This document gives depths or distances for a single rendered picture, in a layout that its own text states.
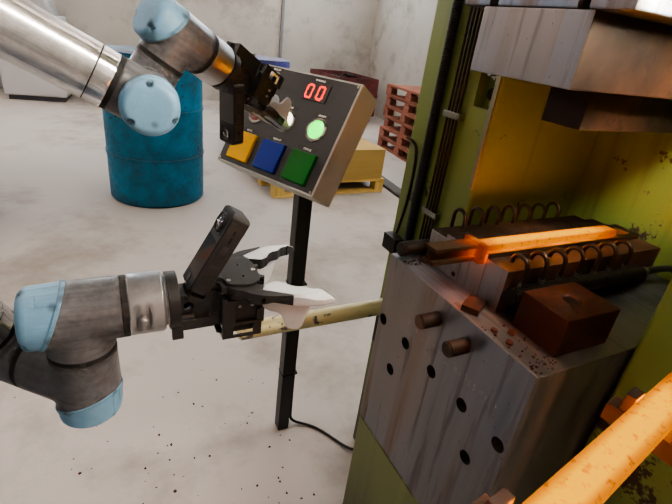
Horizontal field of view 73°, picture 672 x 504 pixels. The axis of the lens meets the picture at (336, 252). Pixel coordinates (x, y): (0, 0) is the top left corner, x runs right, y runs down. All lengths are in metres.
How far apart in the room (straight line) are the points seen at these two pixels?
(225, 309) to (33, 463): 1.28
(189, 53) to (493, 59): 0.47
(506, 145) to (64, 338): 0.86
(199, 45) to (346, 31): 7.74
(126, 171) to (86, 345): 2.91
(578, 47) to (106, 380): 0.72
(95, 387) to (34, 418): 1.31
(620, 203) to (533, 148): 0.25
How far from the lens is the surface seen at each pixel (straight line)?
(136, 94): 0.65
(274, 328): 1.14
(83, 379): 0.62
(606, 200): 1.24
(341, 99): 1.09
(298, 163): 1.07
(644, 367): 0.84
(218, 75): 0.84
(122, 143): 3.41
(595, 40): 0.72
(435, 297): 0.82
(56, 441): 1.83
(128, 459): 1.72
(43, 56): 0.66
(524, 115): 1.05
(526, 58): 0.76
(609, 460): 0.44
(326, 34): 8.37
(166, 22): 0.77
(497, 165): 1.04
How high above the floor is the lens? 1.31
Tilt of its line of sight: 26 degrees down
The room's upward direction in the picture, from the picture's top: 8 degrees clockwise
